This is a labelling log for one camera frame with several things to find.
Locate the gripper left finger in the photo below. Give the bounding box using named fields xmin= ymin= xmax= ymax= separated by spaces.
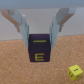
xmin=0 ymin=8 xmax=31 ymax=48

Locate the purple block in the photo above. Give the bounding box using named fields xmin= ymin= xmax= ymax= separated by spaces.
xmin=27 ymin=33 xmax=55 ymax=64

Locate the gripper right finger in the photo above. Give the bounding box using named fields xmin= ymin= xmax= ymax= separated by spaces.
xmin=48 ymin=7 xmax=77 ymax=46

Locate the yellow block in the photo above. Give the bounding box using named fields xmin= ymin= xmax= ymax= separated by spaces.
xmin=67 ymin=65 xmax=83 ymax=81

